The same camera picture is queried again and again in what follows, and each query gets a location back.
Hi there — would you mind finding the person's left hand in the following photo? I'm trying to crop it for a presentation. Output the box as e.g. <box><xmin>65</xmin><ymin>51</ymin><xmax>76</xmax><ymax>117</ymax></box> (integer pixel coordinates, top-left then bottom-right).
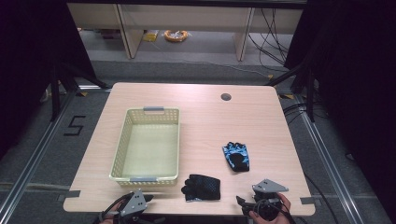
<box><xmin>98</xmin><ymin>200</ymin><xmax>126</xmax><ymax>224</ymax></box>

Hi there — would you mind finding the blue and black fingerless glove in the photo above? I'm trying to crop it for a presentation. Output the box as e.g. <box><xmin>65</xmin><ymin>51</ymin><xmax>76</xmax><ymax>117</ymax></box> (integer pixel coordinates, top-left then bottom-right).
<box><xmin>221</xmin><ymin>142</ymin><xmax>251</xmax><ymax>173</ymax></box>

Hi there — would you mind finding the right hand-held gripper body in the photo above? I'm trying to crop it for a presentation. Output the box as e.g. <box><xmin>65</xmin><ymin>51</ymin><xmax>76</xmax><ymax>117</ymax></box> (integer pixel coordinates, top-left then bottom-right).
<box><xmin>247</xmin><ymin>178</ymin><xmax>290</xmax><ymax>222</ymax></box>

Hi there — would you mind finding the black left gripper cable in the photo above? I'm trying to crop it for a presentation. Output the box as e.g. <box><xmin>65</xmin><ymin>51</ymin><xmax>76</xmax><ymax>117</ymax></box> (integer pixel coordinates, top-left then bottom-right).
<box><xmin>98</xmin><ymin>191</ymin><xmax>135</xmax><ymax>224</ymax></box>

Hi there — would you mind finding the black metal stand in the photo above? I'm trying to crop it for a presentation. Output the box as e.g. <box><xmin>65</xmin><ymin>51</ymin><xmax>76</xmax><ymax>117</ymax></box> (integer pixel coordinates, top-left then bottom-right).
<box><xmin>49</xmin><ymin>60</ymin><xmax>111</xmax><ymax>122</ymax></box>
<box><xmin>264</xmin><ymin>60</ymin><xmax>316</xmax><ymax>123</ymax></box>

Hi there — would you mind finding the aluminium floor rail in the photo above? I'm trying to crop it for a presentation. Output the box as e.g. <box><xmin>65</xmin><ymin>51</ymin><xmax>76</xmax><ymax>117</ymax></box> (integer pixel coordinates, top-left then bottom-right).
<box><xmin>295</xmin><ymin>94</ymin><xmax>365</xmax><ymax>224</ymax></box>
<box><xmin>0</xmin><ymin>88</ymin><xmax>78</xmax><ymax>216</ymax></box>

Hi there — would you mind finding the pale yellow plastic basket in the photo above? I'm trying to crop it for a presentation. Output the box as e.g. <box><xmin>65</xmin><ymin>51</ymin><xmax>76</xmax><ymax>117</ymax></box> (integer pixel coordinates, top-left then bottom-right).
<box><xmin>108</xmin><ymin>105</ymin><xmax>181</xmax><ymax>189</ymax></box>

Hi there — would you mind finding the person's right hand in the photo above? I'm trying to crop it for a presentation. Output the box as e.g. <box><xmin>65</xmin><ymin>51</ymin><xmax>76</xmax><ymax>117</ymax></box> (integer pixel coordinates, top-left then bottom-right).
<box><xmin>248</xmin><ymin>191</ymin><xmax>292</xmax><ymax>224</ymax></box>

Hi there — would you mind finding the yellow packet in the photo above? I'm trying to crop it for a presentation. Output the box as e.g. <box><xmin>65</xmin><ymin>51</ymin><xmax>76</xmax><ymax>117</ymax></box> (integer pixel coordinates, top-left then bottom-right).
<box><xmin>142</xmin><ymin>30</ymin><xmax>160</xmax><ymax>43</ymax></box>

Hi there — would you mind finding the black mesh fingerless glove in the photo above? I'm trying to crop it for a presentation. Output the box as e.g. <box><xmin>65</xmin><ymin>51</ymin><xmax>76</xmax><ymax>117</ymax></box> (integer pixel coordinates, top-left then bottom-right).
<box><xmin>181</xmin><ymin>174</ymin><xmax>221</xmax><ymax>203</ymax></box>

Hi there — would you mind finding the black floor cable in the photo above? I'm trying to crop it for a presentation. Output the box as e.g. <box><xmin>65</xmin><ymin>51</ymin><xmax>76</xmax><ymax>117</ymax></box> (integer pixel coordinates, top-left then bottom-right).
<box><xmin>303</xmin><ymin>172</ymin><xmax>341</xmax><ymax>224</ymax></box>

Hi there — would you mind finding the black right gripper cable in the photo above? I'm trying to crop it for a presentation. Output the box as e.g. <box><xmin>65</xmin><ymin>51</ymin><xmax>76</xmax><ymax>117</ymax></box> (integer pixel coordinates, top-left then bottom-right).
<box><xmin>252</xmin><ymin>198</ymin><xmax>297</xmax><ymax>224</ymax></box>

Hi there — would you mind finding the bundle of black cables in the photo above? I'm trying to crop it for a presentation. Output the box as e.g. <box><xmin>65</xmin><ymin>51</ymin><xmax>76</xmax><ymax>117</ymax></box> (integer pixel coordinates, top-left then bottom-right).
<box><xmin>247</xmin><ymin>7</ymin><xmax>295</xmax><ymax>67</ymax></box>

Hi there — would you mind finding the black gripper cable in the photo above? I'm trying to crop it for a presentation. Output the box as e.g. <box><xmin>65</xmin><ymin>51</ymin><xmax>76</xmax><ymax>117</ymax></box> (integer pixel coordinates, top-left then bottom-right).
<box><xmin>252</xmin><ymin>198</ymin><xmax>297</xmax><ymax>224</ymax></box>
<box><xmin>98</xmin><ymin>191</ymin><xmax>135</xmax><ymax>224</ymax></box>

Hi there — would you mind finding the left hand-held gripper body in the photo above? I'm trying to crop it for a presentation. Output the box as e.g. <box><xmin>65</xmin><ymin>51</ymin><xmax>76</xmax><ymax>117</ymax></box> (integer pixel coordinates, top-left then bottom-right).
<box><xmin>112</xmin><ymin>189</ymin><xmax>149</xmax><ymax>224</ymax></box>

